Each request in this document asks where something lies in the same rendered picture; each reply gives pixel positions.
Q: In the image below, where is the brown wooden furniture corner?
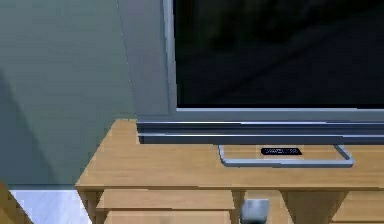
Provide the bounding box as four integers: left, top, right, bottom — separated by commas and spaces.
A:
0, 181, 34, 224

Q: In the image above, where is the small grey cup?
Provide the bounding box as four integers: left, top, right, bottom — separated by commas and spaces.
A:
240, 198, 270, 224

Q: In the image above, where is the grey flat television set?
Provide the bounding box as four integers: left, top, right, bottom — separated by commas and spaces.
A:
117, 0, 384, 168

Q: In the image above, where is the light wooden television stand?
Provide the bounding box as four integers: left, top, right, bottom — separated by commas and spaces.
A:
74, 118, 384, 224

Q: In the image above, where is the black remote control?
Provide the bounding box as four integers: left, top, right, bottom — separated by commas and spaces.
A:
260, 147, 303, 157

